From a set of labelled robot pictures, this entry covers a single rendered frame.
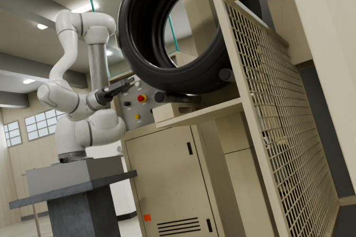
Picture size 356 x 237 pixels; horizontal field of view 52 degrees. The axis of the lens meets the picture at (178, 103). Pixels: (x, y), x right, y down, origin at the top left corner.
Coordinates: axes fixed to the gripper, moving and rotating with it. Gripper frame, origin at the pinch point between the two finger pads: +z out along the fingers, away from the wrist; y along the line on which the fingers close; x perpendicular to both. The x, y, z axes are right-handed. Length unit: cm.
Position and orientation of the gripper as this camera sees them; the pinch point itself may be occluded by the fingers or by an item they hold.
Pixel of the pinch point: (135, 78)
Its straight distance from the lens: 162.4
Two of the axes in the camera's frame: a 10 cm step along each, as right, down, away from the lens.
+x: 3.5, 9.2, -1.9
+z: 8.2, -4.0, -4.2
